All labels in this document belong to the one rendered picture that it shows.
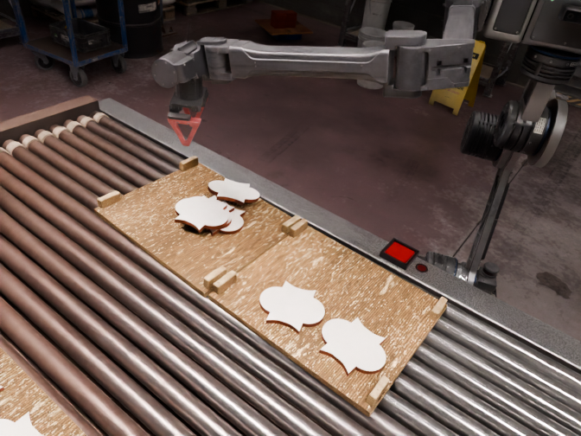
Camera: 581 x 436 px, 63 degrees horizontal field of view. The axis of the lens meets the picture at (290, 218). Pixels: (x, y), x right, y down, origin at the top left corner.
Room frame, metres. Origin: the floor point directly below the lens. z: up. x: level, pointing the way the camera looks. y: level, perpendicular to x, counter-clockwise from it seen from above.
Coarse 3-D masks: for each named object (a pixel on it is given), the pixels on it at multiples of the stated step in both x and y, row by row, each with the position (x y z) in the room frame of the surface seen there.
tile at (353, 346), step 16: (336, 320) 0.66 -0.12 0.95; (336, 336) 0.62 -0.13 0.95; (352, 336) 0.62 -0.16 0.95; (368, 336) 0.63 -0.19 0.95; (320, 352) 0.58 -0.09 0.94; (336, 352) 0.58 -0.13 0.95; (352, 352) 0.58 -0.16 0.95; (368, 352) 0.59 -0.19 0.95; (384, 352) 0.59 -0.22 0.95; (352, 368) 0.55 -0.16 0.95; (368, 368) 0.55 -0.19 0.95
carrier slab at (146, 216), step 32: (160, 192) 1.03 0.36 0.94; (192, 192) 1.05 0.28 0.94; (128, 224) 0.88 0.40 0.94; (160, 224) 0.90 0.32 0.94; (256, 224) 0.95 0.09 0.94; (160, 256) 0.79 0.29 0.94; (192, 256) 0.80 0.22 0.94; (224, 256) 0.82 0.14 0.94; (256, 256) 0.83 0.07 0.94; (192, 288) 0.72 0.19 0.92
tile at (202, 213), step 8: (184, 200) 0.97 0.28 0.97; (192, 200) 0.97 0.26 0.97; (200, 200) 0.98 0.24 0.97; (208, 200) 0.98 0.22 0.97; (176, 208) 0.93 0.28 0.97; (184, 208) 0.93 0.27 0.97; (192, 208) 0.94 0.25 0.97; (200, 208) 0.94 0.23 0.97; (208, 208) 0.94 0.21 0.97; (216, 208) 0.95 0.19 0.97; (224, 208) 0.96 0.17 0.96; (184, 216) 0.90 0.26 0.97; (192, 216) 0.90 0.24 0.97; (200, 216) 0.91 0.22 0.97; (208, 216) 0.91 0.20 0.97; (216, 216) 0.92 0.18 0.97; (224, 216) 0.92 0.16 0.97; (192, 224) 0.88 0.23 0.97; (200, 224) 0.88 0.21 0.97; (208, 224) 0.88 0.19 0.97; (216, 224) 0.89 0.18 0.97; (224, 224) 0.90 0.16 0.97; (200, 232) 0.86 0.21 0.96
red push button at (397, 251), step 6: (396, 246) 0.95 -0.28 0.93; (402, 246) 0.95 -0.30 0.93; (390, 252) 0.92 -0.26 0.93; (396, 252) 0.93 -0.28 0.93; (402, 252) 0.93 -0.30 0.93; (408, 252) 0.93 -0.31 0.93; (414, 252) 0.94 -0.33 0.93; (396, 258) 0.90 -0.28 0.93; (402, 258) 0.91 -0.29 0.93; (408, 258) 0.91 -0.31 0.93
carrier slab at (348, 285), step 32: (288, 256) 0.85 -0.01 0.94; (320, 256) 0.86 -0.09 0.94; (352, 256) 0.88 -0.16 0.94; (256, 288) 0.73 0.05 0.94; (320, 288) 0.76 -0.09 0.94; (352, 288) 0.77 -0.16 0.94; (384, 288) 0.78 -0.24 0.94; (416, 288) 0.80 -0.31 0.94; (256, 320) 0.64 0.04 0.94; (352, 320) 0.68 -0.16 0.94; (384, 320) 0.69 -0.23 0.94; (416, 320) 0.70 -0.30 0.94; (288, 352) 0.57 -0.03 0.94; (352, 384) 0.52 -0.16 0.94
